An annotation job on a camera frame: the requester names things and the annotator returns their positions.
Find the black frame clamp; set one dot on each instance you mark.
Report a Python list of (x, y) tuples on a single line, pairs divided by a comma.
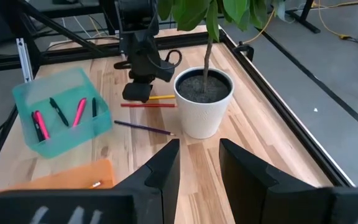
[(248, 49)]

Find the green leafy plant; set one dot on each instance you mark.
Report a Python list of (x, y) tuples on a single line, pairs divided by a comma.
[(191, 12)]

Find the pink pen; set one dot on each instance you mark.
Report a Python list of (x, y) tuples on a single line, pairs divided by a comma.
[(79, 112), (42, 124)]

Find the black aluminium table frame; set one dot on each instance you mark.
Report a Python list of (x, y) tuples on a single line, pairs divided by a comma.
[(287, 121)]

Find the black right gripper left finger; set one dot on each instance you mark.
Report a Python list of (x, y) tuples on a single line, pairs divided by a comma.
[(157, 186)]

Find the red pencil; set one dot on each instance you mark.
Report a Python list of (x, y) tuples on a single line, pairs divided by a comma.
[(148, 105)]

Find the black floor stand bar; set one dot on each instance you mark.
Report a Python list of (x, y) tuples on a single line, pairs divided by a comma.
[(306, 21)]

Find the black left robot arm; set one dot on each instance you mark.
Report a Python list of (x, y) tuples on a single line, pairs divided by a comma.
[(135, 15)]

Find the white ceramic plant pot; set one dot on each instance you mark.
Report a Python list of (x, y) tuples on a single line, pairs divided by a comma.
[(202, 118)]

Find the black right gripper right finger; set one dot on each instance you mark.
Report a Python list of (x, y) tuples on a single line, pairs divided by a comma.
[(259, 193)]

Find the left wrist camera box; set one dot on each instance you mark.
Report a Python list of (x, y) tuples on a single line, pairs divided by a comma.
[(166, 71)]

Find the orange translucent plastic bin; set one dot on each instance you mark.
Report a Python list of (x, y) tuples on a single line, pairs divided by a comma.
[(57, 179)]

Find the yellow pencil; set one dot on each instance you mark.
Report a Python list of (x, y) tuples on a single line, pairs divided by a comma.
[(163, 97)]

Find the black pen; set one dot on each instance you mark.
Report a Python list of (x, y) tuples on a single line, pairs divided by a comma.
[(36, 129), (94, 107), (58, 111)]

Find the purple pencil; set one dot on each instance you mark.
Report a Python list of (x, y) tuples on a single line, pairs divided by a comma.
[(143, 127)]

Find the silver aluminium upright bar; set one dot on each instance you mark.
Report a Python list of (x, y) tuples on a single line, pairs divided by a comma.
[(24, 59)]

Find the green translucent plastic bin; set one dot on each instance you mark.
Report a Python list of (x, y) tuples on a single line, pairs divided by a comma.
[(67, 140)]

